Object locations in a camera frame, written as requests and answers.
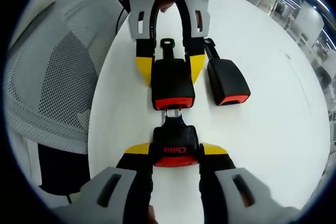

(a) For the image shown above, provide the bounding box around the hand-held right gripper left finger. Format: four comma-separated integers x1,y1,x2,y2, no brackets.
51,142,154,224

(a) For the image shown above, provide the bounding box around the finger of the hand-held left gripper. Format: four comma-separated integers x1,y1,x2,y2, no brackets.
174,0,211,86

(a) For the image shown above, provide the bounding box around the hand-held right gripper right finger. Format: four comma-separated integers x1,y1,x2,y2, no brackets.
198,142,302,224

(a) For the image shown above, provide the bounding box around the black seat belt buckle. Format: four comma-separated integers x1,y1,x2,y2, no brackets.
203,38,251,106
151,37,196,111

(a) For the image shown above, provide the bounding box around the black seat belt tongue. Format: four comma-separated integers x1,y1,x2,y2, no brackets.
153,109,202,168

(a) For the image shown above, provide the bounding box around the grey mesh office chair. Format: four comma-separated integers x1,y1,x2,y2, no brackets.
4,0,130,156

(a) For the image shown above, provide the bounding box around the black cable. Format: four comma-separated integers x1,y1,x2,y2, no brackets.
113,5,130,34

